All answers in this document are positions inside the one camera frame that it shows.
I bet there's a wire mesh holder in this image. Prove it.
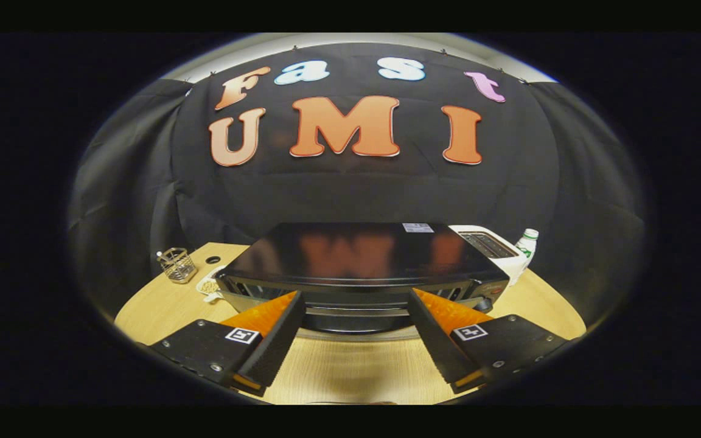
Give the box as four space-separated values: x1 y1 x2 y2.
156 247 198 285

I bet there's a white plastic bottle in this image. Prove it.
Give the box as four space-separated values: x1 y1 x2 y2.
515 229 540 259

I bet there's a white toaster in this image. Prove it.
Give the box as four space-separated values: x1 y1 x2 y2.
450 225 531 287

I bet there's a small white snack dish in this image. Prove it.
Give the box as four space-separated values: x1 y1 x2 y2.
197 266 226 303

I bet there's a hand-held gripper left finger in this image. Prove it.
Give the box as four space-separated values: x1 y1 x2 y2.
150 291 307 399

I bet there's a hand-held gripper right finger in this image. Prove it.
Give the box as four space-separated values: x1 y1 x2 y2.
407 288 576 395

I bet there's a black toaster oven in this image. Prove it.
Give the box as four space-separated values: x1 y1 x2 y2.
215 222 511 334

